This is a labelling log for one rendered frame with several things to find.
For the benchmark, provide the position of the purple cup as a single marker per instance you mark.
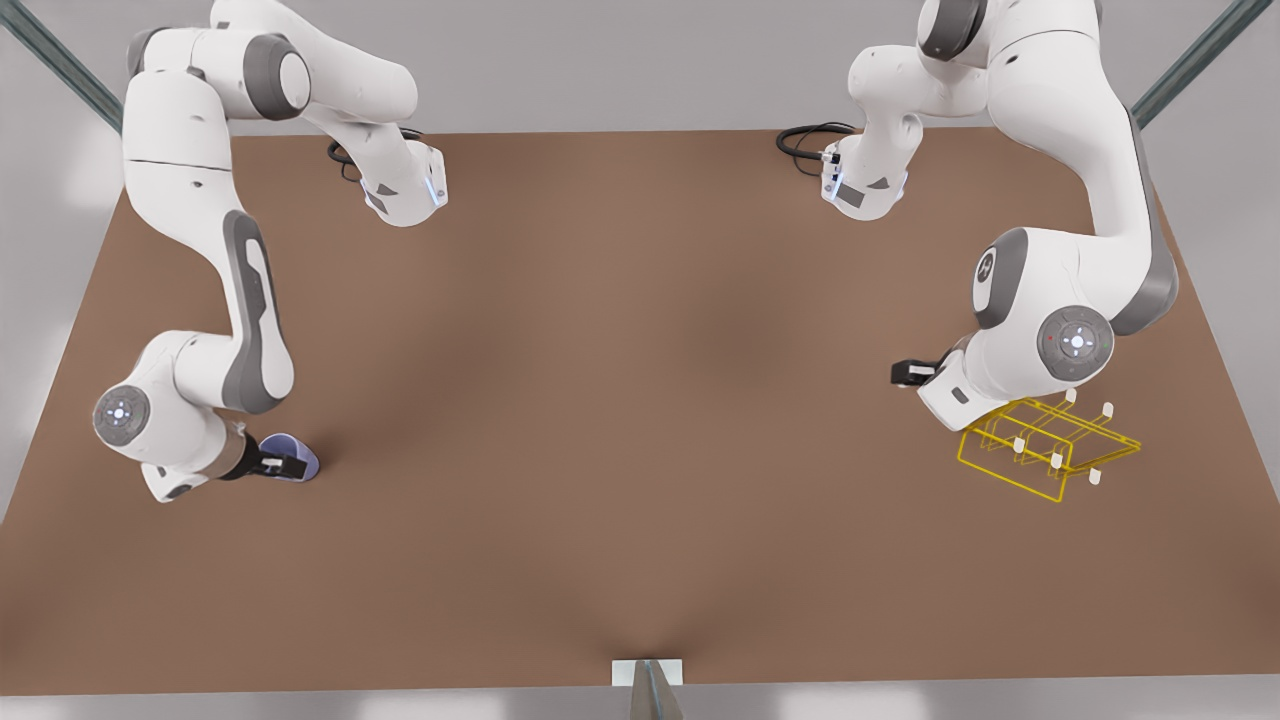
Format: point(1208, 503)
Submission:
point(298, 447)

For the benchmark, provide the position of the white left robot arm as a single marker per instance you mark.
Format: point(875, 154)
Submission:
point(1060, 120)

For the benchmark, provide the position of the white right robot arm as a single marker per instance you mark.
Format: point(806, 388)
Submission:
point(178, 200)

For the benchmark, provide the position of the silver frame post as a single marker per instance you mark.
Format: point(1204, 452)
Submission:
point(60, 62)
point(655, 697)
point(1195, 55)

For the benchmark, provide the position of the white post foot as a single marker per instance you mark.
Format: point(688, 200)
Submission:
point(622, 673)

